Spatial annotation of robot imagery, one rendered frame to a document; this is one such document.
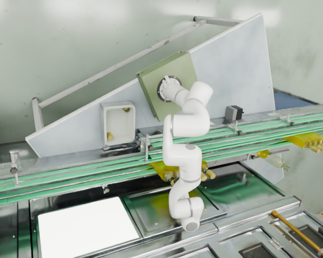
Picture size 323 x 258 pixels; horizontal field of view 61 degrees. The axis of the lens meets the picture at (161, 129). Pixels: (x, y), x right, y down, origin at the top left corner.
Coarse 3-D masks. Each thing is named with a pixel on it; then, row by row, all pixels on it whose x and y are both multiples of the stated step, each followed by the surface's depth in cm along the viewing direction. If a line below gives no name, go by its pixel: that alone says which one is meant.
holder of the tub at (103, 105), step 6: (102, 102) 150; (108, 102) 150; (114, 102) 151; (120, 102) 152; (126, 102) 152; (102, 108) 146; (102, 114) 148; (102, 120) 150; (102, 126) 152; (102, 132) 153; (102, 138) 155; (120, 144) 164; (126, 144) 165; (108, 150) 157
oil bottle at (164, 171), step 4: (152, 164) 159; (156, 164) 154; (160, 164) 153; (164, 164) 153; (156, 168) 154; (160, 168) 150; (164, 168) 150; (168, 168) 150; (156, 172) 155; (160, 172) 150; (164, 172) 147; (168, 172) 147; (172, 172) 148; (160, 176) 150; (164, 176) 146; (168, 176) 146; (172, 176) 147; (164, 180) 147
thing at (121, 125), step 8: (104, 112) 143; (112, 112) 153; (120, 112) 155; (128, 112) 156; (104, 120) 145; (112, 120) 154; (120, 120) 157; (128, 120) 158; (104, 128) 147; (112, 128) 156; (120, 128) 159; (128, 128) 160; (120, 136) 159; (128, 136) 160; (112, 144) 152
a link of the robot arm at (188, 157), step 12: (168, 120) 102; (168, 132) 101; (168, 144) 100; (180, 144) 101; (168, 156) 99; (180, 156) 98; (192, 156) 98; (180, 168) 102; (192, 168) 100; (192, 180) 102
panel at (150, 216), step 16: (128, 192) 152; (144, 192) 154; (160, 192) 155; (192, 192) 156; (64, 208) 137; (128, 208) 140; (144, 208) 142; (160, 208) 143; (208, 208) 145; (144, 224) 132; (160, 224) 132; (176, 224) 132; (144, 240) 124; (80, 256) 112; (96, 256) 115
